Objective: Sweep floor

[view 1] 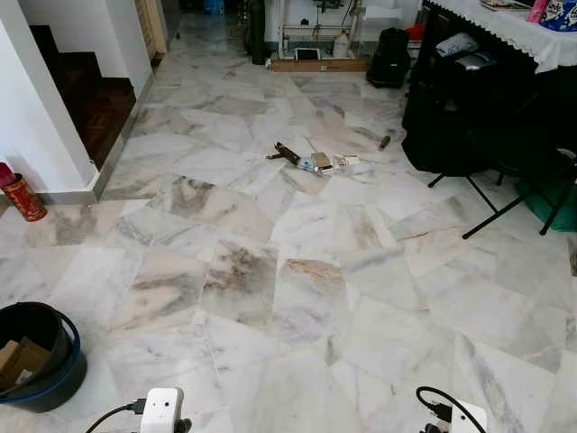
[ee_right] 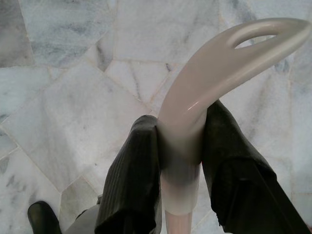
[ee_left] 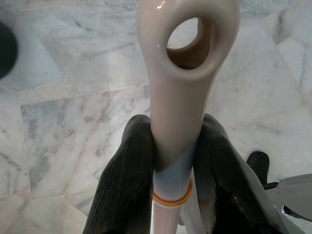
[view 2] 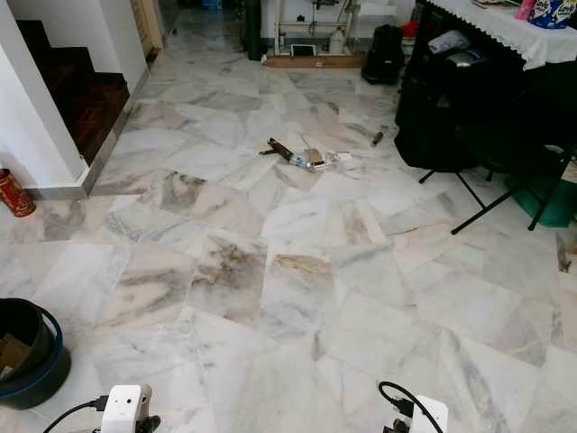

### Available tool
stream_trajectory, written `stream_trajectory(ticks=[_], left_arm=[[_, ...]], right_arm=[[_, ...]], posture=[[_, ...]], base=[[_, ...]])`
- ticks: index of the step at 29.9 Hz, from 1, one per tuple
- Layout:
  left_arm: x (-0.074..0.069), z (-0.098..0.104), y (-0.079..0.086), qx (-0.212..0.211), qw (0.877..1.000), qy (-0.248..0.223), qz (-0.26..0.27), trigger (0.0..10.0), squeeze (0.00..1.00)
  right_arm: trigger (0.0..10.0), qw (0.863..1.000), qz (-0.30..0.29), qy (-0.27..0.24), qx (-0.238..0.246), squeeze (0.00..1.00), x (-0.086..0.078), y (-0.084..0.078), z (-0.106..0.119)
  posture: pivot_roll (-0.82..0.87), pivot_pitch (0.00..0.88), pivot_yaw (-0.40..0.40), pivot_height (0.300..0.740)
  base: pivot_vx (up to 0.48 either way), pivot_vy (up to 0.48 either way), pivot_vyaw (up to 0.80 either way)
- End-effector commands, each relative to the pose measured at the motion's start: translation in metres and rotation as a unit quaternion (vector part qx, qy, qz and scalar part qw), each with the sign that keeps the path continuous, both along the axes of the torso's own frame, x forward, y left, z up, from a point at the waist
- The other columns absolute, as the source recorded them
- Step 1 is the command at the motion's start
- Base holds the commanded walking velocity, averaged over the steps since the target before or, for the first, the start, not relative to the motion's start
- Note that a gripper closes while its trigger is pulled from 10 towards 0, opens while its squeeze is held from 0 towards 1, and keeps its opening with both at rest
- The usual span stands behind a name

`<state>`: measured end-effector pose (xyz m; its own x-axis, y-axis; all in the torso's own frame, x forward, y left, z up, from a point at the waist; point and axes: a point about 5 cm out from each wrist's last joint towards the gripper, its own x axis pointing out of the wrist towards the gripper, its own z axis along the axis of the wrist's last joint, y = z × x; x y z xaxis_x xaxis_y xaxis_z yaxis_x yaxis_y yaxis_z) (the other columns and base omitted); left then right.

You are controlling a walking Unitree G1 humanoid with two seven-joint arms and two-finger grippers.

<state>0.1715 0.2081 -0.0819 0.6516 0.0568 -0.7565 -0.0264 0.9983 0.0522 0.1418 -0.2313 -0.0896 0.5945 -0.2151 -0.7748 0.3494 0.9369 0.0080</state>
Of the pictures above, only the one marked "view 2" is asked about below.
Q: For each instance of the table with white lace cloth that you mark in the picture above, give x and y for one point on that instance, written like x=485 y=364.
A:
x=496 y=27

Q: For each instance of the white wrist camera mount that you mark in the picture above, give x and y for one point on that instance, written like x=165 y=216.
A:
x=126 y=410
x=430 y=417

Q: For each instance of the black rolled mat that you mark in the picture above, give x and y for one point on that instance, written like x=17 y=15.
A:
x=252 y=32

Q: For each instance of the white sewing machine table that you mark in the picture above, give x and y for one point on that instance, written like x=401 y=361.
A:
x=302 y=27

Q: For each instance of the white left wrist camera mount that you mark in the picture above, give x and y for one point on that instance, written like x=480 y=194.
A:
x=126 y=410

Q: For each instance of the small brown tube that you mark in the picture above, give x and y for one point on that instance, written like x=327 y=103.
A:
x=378 y=138

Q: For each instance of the silver bag blue label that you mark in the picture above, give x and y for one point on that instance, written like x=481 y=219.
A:
x=466 y=59

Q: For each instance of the black canister vacuum cleaner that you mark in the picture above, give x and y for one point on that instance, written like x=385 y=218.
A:
x=384 y=56

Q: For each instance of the tan cardboard piece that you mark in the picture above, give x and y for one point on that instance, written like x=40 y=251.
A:
x=315 y=160

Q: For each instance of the blue and white bag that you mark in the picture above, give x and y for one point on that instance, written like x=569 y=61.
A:
x=554 y=13

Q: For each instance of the long wooden board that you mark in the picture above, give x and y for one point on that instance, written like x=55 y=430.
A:
x=315 y=61

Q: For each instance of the wooden door frame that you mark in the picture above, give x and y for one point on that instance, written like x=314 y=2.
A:
x=147 y=25

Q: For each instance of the brown cardboard scrap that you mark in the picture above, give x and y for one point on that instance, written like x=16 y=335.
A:
x=13 y=352

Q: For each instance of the green plastic bin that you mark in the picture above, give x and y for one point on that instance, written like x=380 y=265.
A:
x=545 y=203

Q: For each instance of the white folded cloth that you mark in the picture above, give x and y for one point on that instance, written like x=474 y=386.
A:
x=449 y=41

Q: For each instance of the small clear plastic bottle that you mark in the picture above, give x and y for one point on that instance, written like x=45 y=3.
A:
x=298 y=159

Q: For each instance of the clear plastic wrapper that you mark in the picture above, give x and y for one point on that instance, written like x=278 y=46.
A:
x=340 y=159

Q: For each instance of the white framed black pedal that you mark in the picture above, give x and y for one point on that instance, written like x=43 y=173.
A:
x=303 y=50

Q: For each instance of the red bag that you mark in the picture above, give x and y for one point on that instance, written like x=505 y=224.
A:
x=409 y=30

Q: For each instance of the black bucket blue rim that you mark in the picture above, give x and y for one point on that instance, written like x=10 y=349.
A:
x=50 y=370

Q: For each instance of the pile of black bags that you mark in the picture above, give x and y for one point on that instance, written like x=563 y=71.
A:
x=460 y=117

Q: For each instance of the pink bottle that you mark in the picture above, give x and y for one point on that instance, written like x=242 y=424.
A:
x=526 y=9

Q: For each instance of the dark brown wooden stick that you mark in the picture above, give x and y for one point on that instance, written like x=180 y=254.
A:
x=281 y=149

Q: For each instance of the dark wooden staircase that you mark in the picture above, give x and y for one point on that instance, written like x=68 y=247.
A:
x=90 y=104

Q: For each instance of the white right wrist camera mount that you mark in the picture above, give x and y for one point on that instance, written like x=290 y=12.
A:
x=430 y=417

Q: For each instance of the white plastic jug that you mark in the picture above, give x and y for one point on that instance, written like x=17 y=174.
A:
x=336 y=43

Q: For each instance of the black folding table legs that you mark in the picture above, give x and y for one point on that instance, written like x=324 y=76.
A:
x=482 y=209

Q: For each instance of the red metal canister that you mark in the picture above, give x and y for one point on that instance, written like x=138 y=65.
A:
x=16 y=194

